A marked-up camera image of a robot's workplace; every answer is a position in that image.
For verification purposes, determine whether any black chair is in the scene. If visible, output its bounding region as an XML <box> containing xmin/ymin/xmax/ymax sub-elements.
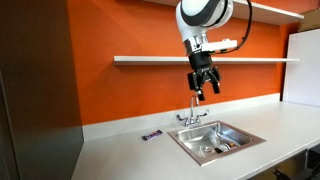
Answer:
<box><xmin>272</xmin><ymin>167</ymin><xmax>320</xmax><ymax>180</ymax></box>

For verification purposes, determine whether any purple candy bar packet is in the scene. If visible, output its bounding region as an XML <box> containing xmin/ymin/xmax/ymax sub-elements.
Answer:
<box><xmin>141</xmin><ymin>129</ymin><xmax>164</xmax><ymax>142</ymax></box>

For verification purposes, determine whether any long thin white wall shelf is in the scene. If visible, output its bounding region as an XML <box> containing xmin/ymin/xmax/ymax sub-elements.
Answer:
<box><xmin>113</xmin><ymin>55</ymin><xmax>300</xmax><ymax>66</ymax></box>

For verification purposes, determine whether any chrome faucet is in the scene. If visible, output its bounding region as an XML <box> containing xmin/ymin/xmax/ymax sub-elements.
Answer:
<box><xmin>176</xmin><ymin>94</ymin><xmax>210</xmax><ymax>130</ymax></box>

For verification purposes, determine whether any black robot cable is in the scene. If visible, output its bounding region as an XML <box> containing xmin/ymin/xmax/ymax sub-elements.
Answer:
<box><xmin>214</xmin><ymin>0</ymin><xmax>254</xmax><ymax>55</ymax></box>

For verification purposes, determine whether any thick white wall shelf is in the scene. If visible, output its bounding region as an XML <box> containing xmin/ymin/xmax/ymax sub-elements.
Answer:
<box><xmin>143</xmin><ymin>0</ymin><xmax>305</xmax><ymax>26</ymax></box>

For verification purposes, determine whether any brown cardboard box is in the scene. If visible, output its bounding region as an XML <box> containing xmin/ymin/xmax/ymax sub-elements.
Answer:
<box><xmin>297</xmin><ymin>7</ymin><xmax>320</xmax><ymax>33</ymax></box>

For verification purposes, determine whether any dark grey cabinet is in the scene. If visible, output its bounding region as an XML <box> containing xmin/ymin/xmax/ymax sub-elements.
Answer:
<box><xmin>0</xmin><ymin>0</ymin><xmax>85</xmax><ymax>180</ymax></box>

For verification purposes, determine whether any white board panel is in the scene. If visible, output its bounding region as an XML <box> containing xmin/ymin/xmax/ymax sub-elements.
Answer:
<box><xmin>282</xmin><ymin>28</ymin><xmax>320</xmax><ymax>109</ymax></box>

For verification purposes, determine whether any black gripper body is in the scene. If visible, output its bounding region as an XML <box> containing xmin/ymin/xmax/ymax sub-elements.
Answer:
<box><xmin>186</xmin><ymin>52</ymin><xmax>223</xmax><ymax>92</ymax></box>

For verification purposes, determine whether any stainless steel sink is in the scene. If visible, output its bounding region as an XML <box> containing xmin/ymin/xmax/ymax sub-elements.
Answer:
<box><xmin>167</xmin><ymin>120</ymin><xmax>267</xmax><ymax>167</ymax></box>

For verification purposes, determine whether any black foil snack packet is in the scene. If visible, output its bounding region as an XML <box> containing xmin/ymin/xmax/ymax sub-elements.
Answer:
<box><xmin>214</xmin><ymin>142</ymin><xmax>238</xmax><ymax>155</ymax></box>

